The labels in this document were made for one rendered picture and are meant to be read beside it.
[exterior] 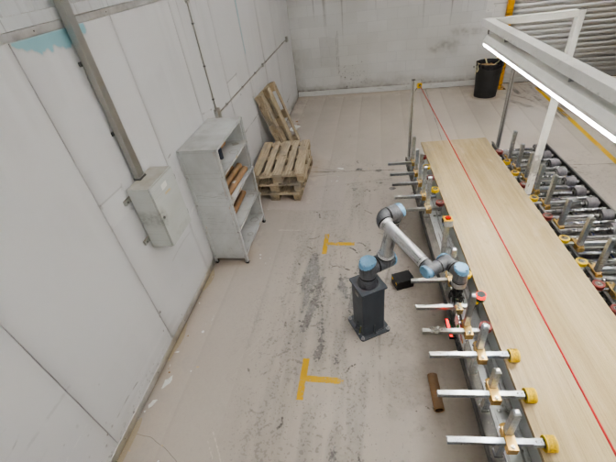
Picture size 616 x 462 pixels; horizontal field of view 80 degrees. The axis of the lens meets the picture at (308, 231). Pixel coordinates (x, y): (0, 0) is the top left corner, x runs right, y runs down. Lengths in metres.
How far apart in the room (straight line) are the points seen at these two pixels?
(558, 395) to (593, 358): 0.37
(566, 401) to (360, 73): 8.51
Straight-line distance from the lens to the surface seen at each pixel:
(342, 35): 9.73
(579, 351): 2.88
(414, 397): 3.45
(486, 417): 2.67
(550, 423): 2.54
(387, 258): 3.19
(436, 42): 9.86
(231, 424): 3.48
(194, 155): 3.98
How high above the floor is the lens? 3.03
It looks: 37 degrees down
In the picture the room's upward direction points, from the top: 8 degrees counter-clockwise
